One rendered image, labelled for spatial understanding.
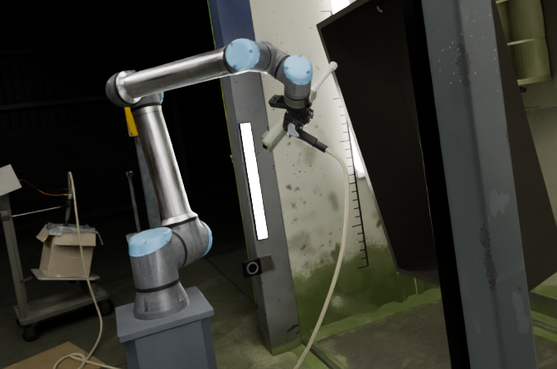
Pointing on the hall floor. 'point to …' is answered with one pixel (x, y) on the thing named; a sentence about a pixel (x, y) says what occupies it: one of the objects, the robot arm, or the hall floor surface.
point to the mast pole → (477, 157)
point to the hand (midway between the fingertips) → (290, 129)
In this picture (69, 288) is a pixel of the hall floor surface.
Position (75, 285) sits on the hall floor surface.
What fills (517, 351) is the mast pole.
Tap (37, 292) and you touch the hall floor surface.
